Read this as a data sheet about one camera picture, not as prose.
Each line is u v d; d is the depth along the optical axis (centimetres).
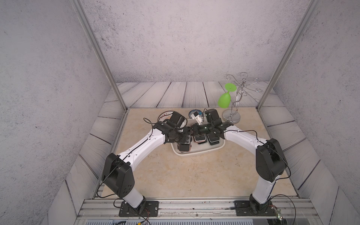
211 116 70
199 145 98
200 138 96
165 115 62
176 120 63
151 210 73
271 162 48
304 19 74
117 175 42
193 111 113
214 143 96
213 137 67
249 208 67
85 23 75
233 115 113
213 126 70
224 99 94
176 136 61
